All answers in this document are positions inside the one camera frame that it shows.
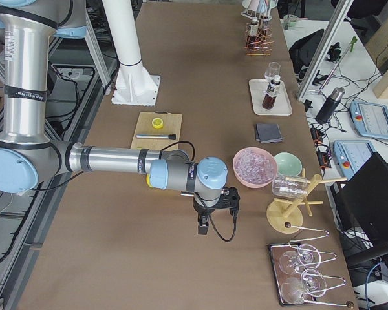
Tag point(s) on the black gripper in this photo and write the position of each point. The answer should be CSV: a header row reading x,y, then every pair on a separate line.
x,y
203,210

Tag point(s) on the tea bottle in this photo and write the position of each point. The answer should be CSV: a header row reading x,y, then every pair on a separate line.
x,y
251,33
264,26
271,92

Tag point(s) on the copper wire bottle basket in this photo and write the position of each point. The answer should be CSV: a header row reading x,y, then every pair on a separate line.
x,y
258,37

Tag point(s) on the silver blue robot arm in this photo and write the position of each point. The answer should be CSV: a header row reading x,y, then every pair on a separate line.
x,y
28,157

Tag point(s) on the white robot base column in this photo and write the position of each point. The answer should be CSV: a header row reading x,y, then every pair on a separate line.
x,y
134,85

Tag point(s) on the pink bowl with ice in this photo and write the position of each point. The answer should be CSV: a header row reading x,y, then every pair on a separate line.
x,y
254,167

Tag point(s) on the wooden stand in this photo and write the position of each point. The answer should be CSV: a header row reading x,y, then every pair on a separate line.
x,y
284,215

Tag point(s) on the glass jar on stand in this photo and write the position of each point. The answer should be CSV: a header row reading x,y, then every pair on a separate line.
x,y
290,186

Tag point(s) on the steel muddler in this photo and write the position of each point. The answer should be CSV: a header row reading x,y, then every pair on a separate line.
x,y
155,136

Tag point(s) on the green bowl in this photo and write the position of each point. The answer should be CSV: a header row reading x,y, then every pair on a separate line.
x,y
288,164

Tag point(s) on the upper hanging wine glass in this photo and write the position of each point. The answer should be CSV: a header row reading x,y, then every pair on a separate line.
x,y
299,259

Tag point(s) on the hanging wine glass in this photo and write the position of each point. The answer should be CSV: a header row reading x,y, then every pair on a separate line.
x,y
299,259
311,284

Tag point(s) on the wooden cutting board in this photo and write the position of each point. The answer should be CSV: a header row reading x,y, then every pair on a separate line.
x,y
171,126

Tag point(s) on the grey folded cloth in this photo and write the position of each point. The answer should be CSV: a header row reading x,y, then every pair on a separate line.
x,y
268,133

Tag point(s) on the half lemon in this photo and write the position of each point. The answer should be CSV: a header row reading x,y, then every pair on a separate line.
x,y
157,123

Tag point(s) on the lower hanging wine glass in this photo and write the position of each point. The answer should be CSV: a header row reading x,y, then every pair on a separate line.
x,y
311,284

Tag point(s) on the cream serving tray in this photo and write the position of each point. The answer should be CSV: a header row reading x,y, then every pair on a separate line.
x,y
282,105

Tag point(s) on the blue teach pendant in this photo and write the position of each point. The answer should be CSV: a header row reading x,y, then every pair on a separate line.
x,y
350,155
369,119

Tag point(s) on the black monitor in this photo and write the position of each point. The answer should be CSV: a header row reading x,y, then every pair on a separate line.
x,y
363,200

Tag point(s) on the clear wine glass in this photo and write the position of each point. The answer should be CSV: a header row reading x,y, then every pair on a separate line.
x,y
272,70

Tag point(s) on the black thermos bottle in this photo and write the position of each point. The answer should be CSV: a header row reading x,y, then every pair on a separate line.
x,y
329,106

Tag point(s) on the wire wine glass rack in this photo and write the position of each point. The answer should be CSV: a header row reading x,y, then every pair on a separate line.
x,y
332,282

